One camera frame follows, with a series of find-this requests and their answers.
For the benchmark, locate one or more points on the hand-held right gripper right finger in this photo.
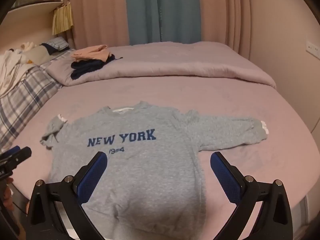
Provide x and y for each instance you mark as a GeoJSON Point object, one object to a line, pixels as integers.
{"type": "Point", "coordinates": [225, 177]}

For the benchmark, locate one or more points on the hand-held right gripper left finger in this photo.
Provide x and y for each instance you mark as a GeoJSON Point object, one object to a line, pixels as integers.
{"type": "Point", "coordinates": [93, 177]}

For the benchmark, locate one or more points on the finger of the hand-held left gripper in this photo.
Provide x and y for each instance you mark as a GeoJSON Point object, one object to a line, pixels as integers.
{"type": "Point", "coordinates": [22, 155]}
{"type": "Point", "coordinates": [13, 150]}

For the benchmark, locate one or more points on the grey printed sweatshirt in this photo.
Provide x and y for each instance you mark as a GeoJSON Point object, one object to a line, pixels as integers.
{"type": "Point", "coordinates": [150, 170]}

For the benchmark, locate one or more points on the navy folded clothes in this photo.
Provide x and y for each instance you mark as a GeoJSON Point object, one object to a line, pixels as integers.
{"type": "Point", "coordinates": [85, 67]}

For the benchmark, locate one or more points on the peach folded clothes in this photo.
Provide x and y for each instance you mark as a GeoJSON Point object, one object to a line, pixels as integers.
{"type": "Point", "coordinates": [91, 51]}

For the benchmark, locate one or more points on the person's left hand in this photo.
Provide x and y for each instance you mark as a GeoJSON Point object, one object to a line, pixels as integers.
{"type": "Point", "coordinates": [9, 196]}

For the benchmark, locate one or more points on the plaid blanket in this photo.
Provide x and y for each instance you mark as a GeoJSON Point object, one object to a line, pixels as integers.
{"type": "Point", "coordinates": [20, 97]}

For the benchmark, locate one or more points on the pink bed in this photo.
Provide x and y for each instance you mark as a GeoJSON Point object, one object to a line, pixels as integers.
{"type": "Point", "coordinates": [225, 100]}

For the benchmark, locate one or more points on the white cloth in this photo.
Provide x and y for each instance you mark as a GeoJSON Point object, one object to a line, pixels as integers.
{"type": "Point", "coordinates": [10, 67]}

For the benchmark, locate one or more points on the plush toy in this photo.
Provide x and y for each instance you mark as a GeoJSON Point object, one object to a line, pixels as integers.
{"type": "Point", "coordinates": [37, 53]}

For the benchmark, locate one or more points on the striped pillow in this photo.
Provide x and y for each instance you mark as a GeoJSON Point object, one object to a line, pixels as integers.
{"type": "Point", "coordinates": [57, 43]}

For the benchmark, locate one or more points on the pink duvet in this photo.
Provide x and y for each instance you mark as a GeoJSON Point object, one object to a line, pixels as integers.
{"type": "Point", "coordinates": [175, 62]}

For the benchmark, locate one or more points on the yellow striped cloth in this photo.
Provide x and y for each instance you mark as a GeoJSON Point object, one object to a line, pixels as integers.
{"type": "Point", "coordinates": [62, 18]}

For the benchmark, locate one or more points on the white curved shelf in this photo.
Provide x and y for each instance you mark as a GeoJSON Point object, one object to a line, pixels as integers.
{"type": "Point", "coordinates": [32, 7]}

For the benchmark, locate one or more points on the white power strip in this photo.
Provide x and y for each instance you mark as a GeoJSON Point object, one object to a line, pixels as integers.
{"type": "Point", "coordinates": [313, 48]}

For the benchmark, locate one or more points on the pink curtain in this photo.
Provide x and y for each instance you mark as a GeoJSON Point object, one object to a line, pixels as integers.
{"type": "Point", "coordinates": [225, 12]}
{"type": "Point", "coordinates": [100, 12]}

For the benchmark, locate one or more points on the teal curtain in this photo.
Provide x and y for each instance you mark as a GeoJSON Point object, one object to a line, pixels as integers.
{"type": "Point", "coordinates": [162, 10]}

